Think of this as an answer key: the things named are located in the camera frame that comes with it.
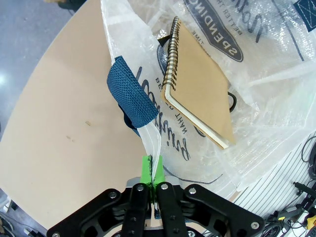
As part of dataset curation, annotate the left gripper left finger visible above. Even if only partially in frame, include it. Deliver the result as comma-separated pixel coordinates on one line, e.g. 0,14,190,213
46,155,153,237

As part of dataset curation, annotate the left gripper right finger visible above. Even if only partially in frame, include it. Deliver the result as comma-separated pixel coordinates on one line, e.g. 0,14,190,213
153,155,266,237

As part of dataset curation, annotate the kraft spiral notebook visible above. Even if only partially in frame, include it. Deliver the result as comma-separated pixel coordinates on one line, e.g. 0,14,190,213
159,16,237,151

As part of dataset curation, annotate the translucent white shopping bag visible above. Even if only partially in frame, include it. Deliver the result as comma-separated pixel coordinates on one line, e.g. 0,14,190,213
100,0,316,205

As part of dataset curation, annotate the dark sneaker white sole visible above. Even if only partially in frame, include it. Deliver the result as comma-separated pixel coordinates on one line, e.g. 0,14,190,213
0,214,13,235

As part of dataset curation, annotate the black handheld tool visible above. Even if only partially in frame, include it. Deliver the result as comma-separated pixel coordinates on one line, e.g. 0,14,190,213
292,181,316,199

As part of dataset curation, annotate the yellow device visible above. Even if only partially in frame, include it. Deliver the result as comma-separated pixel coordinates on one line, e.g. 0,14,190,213
306,214,316,231

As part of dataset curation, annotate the small black clip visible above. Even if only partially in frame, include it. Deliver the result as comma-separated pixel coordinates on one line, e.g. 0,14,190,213
158,34,171,47

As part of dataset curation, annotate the black cable bundle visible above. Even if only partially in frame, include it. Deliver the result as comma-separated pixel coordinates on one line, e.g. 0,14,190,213
261,209,309,237

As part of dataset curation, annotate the black ring band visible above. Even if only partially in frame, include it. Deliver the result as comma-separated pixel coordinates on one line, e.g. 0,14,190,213
228,91,238,113

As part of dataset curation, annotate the black looped cable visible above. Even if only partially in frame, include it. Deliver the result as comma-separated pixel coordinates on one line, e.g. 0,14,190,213
300,135,316,178

